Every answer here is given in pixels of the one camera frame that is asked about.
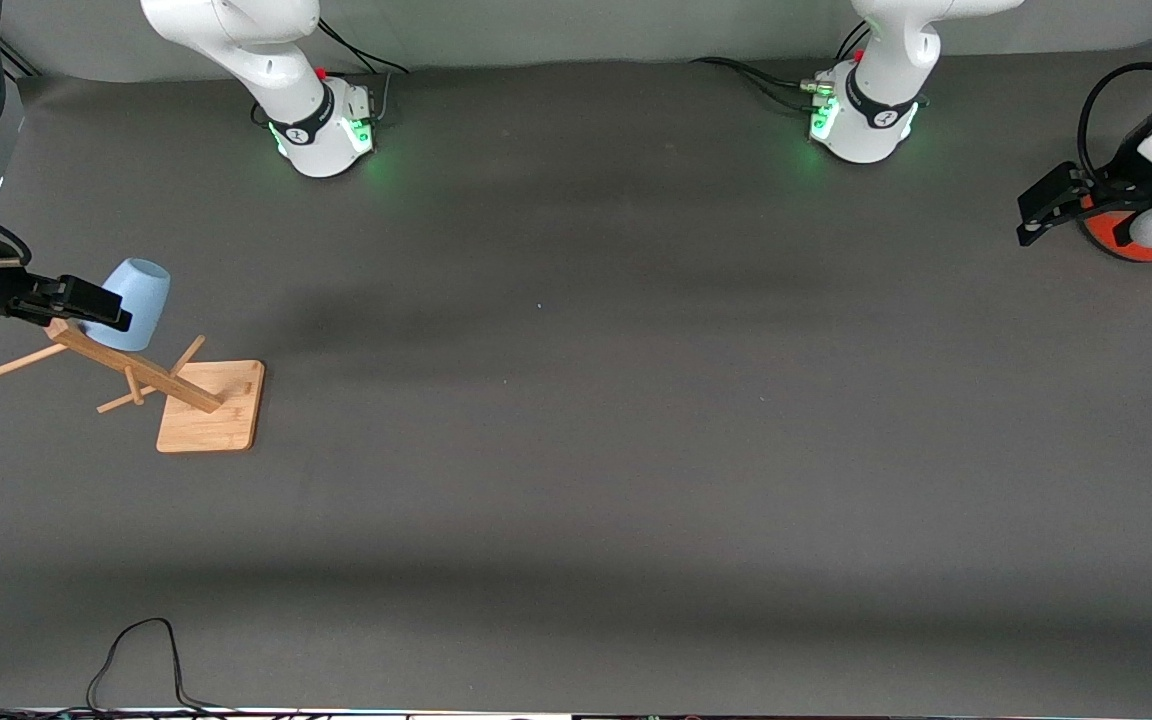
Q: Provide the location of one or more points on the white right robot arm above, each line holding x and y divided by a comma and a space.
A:
266, 70

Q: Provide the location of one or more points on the light blue plastic cup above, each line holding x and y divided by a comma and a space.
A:
141, 300

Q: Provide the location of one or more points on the orange cylindrical can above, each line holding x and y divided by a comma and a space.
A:
1151, 250

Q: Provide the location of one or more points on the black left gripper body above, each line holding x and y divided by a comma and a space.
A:
1126, 168

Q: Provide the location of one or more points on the wooden cup rack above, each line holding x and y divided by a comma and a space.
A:
211, 410

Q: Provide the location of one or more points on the dark metal frame bar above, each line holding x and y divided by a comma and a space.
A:
21, 65

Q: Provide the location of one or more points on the dark grey table mat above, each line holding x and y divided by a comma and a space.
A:
576, 500

